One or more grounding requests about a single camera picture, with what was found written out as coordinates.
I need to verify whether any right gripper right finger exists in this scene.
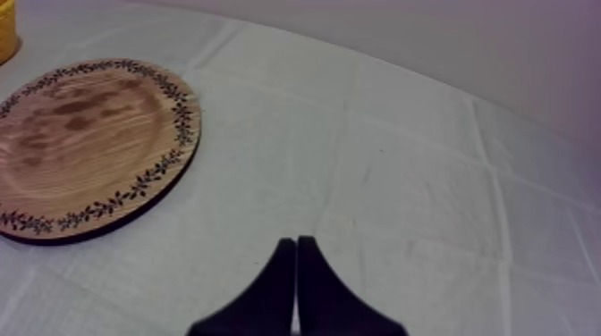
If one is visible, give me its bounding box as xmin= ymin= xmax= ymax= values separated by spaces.
xmin=296 ymin=235 xmax=409 ymax=336

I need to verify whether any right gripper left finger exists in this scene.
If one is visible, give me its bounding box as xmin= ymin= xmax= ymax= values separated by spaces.
xmin=186 ymin=237 xmax=298 ymax=336

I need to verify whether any round wooden board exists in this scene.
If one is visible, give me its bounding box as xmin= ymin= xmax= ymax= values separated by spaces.
xmin=0 ymin=57 xmax=203 ymax=247

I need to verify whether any yellow plastic basket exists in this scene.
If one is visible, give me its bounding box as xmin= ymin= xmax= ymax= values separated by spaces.
xmin=0 ymin=0 xmax=21 ymax=66

